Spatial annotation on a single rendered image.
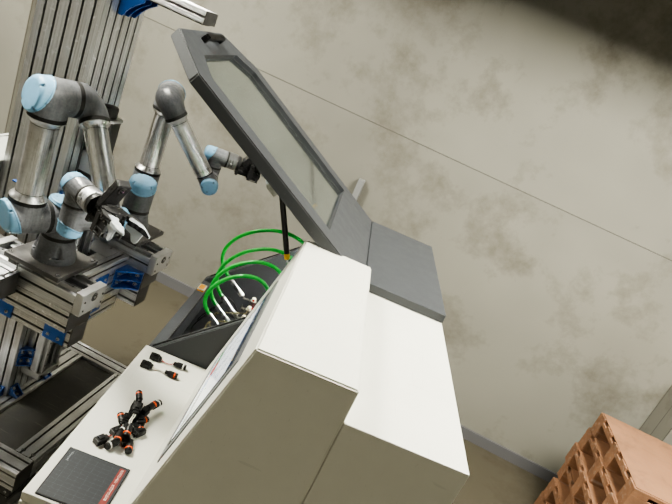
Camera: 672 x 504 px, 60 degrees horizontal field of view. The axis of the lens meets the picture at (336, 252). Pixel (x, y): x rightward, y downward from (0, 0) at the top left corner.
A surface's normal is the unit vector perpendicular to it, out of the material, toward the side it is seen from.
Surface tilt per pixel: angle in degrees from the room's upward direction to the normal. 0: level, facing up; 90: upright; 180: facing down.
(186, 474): 90
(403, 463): 90
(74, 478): 0
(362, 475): 90
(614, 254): 90
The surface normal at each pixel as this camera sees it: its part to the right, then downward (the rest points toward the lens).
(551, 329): -0.23, 0.26
